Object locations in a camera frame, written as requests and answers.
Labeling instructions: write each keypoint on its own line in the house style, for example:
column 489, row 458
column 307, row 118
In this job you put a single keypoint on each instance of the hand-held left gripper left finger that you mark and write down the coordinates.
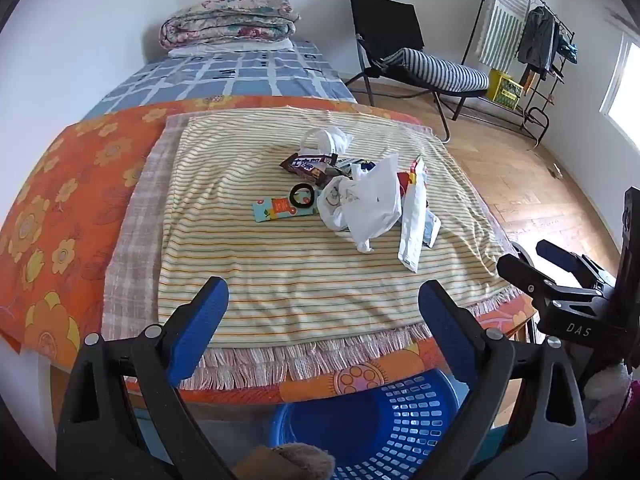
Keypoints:
column 200, row 320

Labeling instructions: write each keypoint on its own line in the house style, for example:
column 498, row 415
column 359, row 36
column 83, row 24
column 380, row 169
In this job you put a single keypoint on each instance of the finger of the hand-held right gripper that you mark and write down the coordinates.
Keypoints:
column 557, row 256
column 525, row 275

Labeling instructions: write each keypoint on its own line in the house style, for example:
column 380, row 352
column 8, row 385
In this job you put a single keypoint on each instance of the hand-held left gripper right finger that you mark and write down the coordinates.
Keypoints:
column 447, row 325

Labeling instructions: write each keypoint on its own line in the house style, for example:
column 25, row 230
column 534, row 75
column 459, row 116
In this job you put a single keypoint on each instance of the small white packet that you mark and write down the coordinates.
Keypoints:
column 433, row 227

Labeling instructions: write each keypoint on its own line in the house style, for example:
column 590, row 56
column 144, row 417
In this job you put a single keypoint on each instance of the long red white carton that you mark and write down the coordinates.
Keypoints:
column 412, row 230

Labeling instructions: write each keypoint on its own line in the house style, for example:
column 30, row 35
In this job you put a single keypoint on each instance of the teal fruit print packet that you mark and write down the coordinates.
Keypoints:
column 270, row 208

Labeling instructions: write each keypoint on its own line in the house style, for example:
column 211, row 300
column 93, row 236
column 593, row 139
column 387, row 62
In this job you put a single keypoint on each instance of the blue plastic basket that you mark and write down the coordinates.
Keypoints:
column 360, row 425

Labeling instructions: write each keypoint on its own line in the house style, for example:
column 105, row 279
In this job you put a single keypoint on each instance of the white plastic bag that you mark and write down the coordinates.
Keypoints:
column 370, row 200

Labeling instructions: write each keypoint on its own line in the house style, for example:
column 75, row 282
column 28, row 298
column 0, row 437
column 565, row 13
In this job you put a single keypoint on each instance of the person's right forearm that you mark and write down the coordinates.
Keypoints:
column 620, row 430

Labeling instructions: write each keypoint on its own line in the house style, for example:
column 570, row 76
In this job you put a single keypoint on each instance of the yellow striped cloth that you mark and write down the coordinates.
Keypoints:
column 280, row 280

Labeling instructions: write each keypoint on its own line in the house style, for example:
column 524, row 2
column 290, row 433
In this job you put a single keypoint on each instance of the black clothes rack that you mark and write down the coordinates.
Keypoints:
column 542, row 95

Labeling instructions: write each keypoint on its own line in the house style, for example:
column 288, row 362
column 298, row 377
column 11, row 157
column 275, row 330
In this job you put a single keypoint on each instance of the brown fuzzy slipper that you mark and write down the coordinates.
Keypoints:
column 290, row 462

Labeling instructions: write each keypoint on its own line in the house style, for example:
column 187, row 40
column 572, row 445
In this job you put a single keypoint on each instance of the yellow crate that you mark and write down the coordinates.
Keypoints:
column 505, row 87

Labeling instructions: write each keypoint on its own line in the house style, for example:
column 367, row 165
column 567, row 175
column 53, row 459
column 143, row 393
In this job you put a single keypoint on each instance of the window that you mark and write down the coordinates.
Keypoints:
column 625, row 90

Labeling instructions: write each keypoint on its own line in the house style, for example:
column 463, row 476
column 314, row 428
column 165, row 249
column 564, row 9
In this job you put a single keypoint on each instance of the blue green snack packet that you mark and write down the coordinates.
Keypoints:
column 362, row 165

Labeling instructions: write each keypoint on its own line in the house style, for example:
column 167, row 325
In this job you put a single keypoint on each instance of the orange floral blanket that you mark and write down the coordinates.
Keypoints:
column 60, row 200

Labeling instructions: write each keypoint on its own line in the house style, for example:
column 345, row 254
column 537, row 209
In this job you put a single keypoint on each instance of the brown snack wrapper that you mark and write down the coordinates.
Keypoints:
column 305, row 166

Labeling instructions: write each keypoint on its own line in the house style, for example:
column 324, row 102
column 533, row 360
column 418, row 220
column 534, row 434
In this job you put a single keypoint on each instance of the teal garment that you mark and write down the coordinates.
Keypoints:
column 567, row 50

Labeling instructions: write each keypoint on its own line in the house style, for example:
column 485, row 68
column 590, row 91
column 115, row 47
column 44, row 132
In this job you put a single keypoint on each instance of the dark jacket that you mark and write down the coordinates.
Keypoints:
column 537, row 40

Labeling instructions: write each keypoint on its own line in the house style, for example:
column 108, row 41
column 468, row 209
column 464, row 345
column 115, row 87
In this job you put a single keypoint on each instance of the striped chair cushion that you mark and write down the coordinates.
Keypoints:
column 440, row 70

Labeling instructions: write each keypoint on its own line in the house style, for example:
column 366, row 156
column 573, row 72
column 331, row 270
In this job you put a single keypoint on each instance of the blue plaid bed sheet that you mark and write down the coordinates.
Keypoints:
column 225, row 80

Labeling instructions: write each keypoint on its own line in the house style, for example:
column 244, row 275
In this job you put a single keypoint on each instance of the green striped towel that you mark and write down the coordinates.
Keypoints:
column 502, row 20

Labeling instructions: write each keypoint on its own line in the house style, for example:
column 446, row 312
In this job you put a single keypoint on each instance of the white pillow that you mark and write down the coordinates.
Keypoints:
column 230, row 49

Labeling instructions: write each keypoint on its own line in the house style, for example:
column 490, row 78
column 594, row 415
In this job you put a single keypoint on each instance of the black folding chair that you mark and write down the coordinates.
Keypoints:
column 385, row 20

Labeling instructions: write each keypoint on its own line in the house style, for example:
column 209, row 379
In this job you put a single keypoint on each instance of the folded floral quilt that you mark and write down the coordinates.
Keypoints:
column 225, row 20

